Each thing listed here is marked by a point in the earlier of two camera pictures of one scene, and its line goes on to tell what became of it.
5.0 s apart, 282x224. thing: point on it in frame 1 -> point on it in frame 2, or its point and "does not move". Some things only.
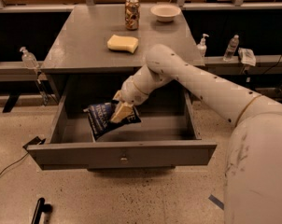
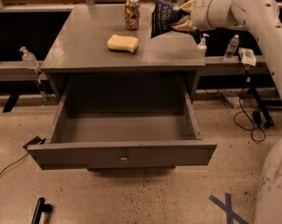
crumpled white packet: (246, 56) does not move
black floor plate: (35, 141) does not move
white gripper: (131, 93) -> (199, 13)
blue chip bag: (99, 118) -> (163, 15)
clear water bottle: (232, 48) does not move
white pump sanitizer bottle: (202, 47) does not move
